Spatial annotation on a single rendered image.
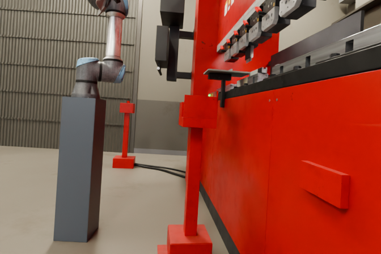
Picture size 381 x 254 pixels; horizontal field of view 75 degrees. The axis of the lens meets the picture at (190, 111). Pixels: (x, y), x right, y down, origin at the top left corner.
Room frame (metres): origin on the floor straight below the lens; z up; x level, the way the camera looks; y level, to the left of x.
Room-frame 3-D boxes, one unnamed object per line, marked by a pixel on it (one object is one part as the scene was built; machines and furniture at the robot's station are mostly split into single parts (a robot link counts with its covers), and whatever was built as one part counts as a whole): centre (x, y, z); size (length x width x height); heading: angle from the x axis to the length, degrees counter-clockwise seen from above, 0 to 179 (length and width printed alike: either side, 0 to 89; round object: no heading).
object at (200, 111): (1.26, -0.03, 0.75); 0.20 x 0.16 x 0.18; 8
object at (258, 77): (1.57, -0.37, 0.92); 0.39 x 0.06 x 0.10; 6
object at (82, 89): (1.43, 0.60, 0.82); 0.15 x 0.15 x 0.10
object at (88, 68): (1.43, 0.60, 0.94); 0.13 x 0.12 x 0.14; 115
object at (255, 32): (1.45, -0.38, 1.26); 0.15 x 0.09 x 0.17; 6
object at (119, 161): (3.15, 0.80, 0.41); 0.25 x 0.20 x 0.83; 96
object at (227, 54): (2.04, -0.31, 1.26); 0.15 x 0.09 x 0.17; 6
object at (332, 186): (0.58, -0.32, 0.58); 0.15 x 0.02 x 0.07; 6
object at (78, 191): (1.43, 0.60, 0.39); 0.18 x 0.18 x 0.78; 1
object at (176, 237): (1.26, 0.00, 0.06); 0.25 x 0.20 x 0.12; 98
